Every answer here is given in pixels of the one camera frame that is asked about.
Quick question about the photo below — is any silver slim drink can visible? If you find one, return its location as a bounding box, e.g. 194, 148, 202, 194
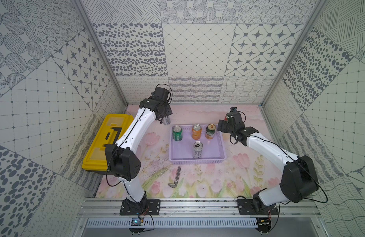
162, 116, 171, 125

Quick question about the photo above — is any green gold-top drink can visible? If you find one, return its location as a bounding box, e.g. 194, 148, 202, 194
205, 123, 216, 140

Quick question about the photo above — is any green soda can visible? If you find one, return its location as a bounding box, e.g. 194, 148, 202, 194
172, 125, 183, 142

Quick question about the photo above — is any orange soda can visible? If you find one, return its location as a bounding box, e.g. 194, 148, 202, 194
192, 123, 202, 140

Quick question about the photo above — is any purple perforated plastic basket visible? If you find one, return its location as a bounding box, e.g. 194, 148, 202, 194
169, 124, 227, 165

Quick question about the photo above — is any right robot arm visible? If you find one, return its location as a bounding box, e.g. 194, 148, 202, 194
217, 107, 320, 209

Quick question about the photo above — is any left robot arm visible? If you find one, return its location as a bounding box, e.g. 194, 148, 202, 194
105, 84, 173, 204

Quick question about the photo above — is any yellow plastic toolbox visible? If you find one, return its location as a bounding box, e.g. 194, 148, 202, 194
82, 114, 134, 173

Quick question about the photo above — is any grey metal allen key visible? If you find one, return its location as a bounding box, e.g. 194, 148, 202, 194
168, 166, 181, 188

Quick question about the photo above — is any right circuit board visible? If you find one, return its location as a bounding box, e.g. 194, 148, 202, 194
256, 218, 271, 233

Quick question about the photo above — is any left green circuit board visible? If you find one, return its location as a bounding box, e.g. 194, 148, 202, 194
131, 218, 143, 227

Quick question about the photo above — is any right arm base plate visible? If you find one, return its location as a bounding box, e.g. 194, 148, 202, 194
236, 198, 279, 216

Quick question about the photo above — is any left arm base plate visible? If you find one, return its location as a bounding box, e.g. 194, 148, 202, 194
120, 198, 161, 216

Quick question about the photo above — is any aluminium mounting rail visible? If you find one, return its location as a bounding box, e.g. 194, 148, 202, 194
77, 198, 321, 218

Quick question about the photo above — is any white slotted cable duct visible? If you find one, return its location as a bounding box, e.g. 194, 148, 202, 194
86, 217, 257, 228

